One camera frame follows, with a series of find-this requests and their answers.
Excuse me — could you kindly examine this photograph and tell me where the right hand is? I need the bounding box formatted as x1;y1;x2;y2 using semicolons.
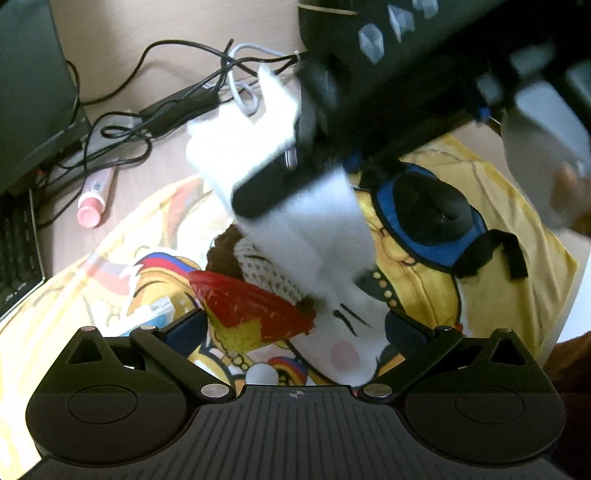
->
551;164;591;237

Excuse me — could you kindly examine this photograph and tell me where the black monitor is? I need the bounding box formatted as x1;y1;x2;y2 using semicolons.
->
0;1;90;192

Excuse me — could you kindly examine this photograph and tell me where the brown crocheted toy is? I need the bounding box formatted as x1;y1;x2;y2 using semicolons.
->
206;224;315;318

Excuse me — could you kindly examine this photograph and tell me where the black cable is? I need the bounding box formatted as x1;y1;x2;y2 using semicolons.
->
36;38;306;229

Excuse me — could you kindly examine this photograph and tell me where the pink tube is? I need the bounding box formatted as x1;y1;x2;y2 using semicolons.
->
76;167;115;229

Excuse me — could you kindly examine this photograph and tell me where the black keyboard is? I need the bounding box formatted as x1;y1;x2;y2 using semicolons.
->
0;190;45;321

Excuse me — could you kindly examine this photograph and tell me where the black power adapter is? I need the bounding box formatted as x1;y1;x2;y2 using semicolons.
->
138;87;221;137

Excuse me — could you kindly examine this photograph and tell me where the white cable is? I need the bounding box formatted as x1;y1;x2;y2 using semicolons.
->
226;42;302;116

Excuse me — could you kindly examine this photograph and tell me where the yellow printed cloth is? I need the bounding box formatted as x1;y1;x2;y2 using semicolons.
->
1;136;579;479

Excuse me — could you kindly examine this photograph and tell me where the red yellow foil egg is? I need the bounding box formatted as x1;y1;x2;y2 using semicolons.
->
188;270;315;353

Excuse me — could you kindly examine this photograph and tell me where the white cleaning cloth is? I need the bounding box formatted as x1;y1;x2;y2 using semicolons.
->
186;66;389;387

